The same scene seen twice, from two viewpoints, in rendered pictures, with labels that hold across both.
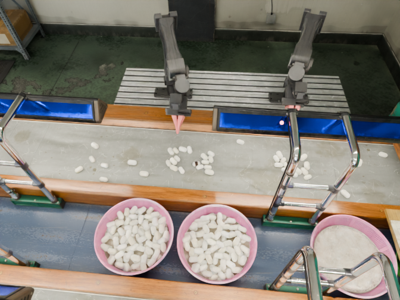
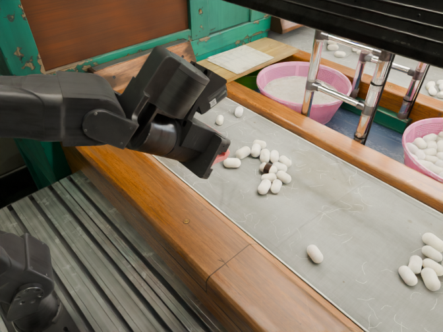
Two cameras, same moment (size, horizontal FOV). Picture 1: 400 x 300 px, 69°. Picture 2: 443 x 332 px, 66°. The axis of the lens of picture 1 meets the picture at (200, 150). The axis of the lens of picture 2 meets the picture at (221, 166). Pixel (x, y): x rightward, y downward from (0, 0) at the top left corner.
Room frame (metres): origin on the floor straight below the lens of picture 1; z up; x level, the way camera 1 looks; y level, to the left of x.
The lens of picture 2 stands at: (1.13, -0.07, 1.22)
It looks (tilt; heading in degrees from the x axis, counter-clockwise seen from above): 41 degrees down; 222
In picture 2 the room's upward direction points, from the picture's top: straight up
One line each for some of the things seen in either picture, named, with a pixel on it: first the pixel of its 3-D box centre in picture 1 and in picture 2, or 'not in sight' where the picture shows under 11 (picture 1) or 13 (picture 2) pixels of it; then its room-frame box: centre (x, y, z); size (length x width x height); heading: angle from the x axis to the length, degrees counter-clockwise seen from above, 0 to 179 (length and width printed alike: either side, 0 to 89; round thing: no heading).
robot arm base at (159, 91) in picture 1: (172, 87); not in sight; (1.17, 0.14, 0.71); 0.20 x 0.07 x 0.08; 85
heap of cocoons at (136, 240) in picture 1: (137, 238); not in sight; (0.37, 0.22, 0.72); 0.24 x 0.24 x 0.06
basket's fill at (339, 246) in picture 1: (346, 258); (300, 99); (0.30, -0.49, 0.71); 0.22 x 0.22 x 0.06
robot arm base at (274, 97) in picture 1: (290, 92); (32, 305); (1.12, -0.46, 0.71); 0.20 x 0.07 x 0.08; 85
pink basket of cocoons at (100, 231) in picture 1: (136, 238); not in sight; (0.37, 0.23, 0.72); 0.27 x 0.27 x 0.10
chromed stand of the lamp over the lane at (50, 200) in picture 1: (21, 154); not in sight; (0.62, 0.63, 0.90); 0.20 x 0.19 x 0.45; 84
